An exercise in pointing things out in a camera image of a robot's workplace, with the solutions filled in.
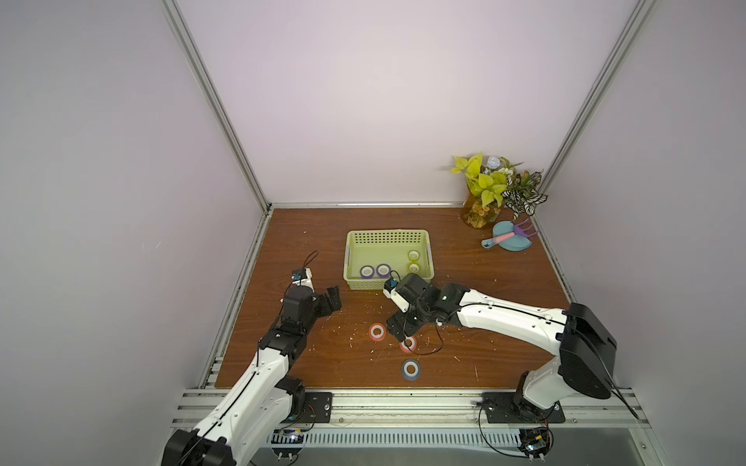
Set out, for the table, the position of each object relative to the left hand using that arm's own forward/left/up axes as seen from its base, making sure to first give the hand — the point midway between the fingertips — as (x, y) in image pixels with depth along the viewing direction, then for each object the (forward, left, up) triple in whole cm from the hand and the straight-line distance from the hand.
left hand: (328, 288), depth 84 cm
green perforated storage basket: (+18, -12, -9) cm, 24 cm away
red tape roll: (-9, -15, -10) cm, 20 cm away
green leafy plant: (+34, -55, +13) cm, 66 cm away
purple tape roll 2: (+12, -16, -10) cm, 23 cm away
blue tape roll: (-20, -24, -10) cm, 33 cm away
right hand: (-8, -21, -1) cm, 22 cm away
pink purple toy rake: (+31, -69, -9) cm, 76 cm away
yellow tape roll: (+14, -27, -10) cm, 32 cm away
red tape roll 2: (-13, -24, -10) cm, 29 cm away
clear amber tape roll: (+19, -27, -10) cm, 35 cm away
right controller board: (-35, -55, -12) cm, 66 cm away
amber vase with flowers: (+35, -52, -5) cm, 63 cm away
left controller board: (-37, +8, -14) cm, 40 cm away
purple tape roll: (+12, -10, -10) cm, 19 cm away
